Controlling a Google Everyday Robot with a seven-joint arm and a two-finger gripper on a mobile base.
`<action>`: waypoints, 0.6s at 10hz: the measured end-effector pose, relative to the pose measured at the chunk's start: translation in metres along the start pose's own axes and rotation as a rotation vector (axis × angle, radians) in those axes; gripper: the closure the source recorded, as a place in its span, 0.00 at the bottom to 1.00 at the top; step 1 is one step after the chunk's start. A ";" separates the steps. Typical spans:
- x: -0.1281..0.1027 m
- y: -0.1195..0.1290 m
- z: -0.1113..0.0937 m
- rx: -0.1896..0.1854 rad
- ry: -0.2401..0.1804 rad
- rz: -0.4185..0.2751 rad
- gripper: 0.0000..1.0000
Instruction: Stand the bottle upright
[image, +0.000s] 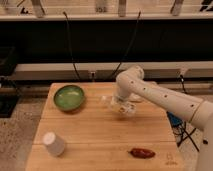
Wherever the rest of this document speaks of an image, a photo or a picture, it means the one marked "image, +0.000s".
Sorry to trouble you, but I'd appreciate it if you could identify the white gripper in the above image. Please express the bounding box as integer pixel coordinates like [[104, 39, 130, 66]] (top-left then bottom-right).
[[111, 96, 136, 117]]

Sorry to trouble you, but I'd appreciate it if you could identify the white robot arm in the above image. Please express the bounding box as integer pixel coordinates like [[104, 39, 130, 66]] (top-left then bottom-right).
[[114, 66, 213, 171]]

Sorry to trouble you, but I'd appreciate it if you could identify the green bowl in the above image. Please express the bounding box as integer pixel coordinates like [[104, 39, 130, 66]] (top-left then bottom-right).
[[53, 85, 85, 112]]

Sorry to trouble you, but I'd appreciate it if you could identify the white cup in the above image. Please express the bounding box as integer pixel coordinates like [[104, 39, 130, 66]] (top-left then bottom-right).
[[42, 132, 65, 157]]

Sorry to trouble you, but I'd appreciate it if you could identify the wall power outlet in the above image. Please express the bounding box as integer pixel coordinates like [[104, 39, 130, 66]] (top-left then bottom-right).
[[88, 70, 97, 82]]

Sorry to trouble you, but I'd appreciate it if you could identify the black cable far right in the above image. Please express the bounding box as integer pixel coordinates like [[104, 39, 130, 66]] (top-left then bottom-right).
[[179, 73, 188, 95]]

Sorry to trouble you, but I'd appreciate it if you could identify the black cable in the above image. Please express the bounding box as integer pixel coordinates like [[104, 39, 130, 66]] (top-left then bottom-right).
[[179, 73, 188, 95], [105, 10, 142, 81], [62, 11, 82, 81]]

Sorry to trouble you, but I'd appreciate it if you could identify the black cable left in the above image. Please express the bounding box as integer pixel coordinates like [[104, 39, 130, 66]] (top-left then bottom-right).
[[62, 11, 82, 81]]

